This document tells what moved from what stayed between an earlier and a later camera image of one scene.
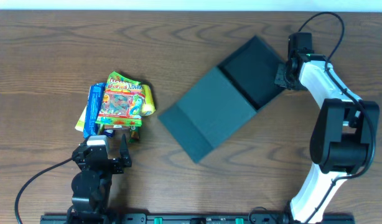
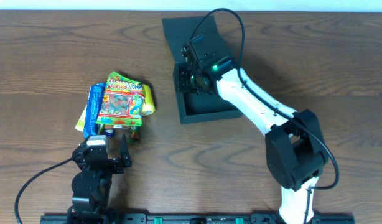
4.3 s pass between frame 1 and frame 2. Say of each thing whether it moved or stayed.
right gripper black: moved
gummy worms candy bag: stayed
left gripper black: stayed
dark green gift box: moved
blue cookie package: stayed
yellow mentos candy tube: stayed
